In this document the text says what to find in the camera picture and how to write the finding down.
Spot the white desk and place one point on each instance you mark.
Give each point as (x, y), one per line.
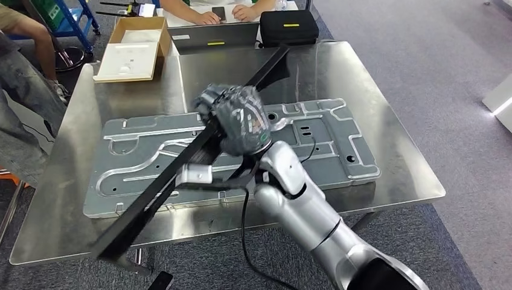
(176, 21)

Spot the person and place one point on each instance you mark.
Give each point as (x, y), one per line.
(176, 7)
(36, 40)
(20, 120)

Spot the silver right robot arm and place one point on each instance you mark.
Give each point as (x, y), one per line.
(312, 224)

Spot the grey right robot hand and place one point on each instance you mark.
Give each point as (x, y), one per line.
(244, 120)

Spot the person's left hand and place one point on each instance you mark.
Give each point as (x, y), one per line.
(246, 13)

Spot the round stool base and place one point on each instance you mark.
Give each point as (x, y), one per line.
(70, 60)

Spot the black smartphone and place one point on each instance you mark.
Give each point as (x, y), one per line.
(218, 13)

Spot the green plastic crate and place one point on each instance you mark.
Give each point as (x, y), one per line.
(52, 12)

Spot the black camera bracket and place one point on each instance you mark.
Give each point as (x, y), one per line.
(236, 182)

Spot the white furniture block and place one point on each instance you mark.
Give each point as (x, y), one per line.
(502, 100)

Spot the clear water bottle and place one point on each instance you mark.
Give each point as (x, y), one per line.
(282, 5)

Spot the orange object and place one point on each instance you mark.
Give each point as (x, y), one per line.
(8, 176)

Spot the steel workbench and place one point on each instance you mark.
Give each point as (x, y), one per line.
(400, 160)

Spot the white flat lid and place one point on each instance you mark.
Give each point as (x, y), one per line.
(128, 62)

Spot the small white box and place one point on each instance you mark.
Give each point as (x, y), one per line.
(147, 10)

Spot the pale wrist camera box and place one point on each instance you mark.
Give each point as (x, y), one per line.
(196, 174)

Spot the black plastic frame part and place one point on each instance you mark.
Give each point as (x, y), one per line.
(132, 224)

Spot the person's right hand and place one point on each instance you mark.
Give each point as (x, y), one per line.
(208, 18)

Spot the grey stamped metal panel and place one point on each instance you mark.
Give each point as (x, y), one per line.
(320, 140)

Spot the cardboard box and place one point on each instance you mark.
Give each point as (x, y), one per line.
(140, 23)

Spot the black zip case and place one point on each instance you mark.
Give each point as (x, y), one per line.
(288, 34)

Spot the blue metal rack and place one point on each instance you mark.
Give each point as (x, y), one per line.
(76, 24)

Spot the grey laptop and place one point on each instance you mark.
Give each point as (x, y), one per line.
(216, 34)

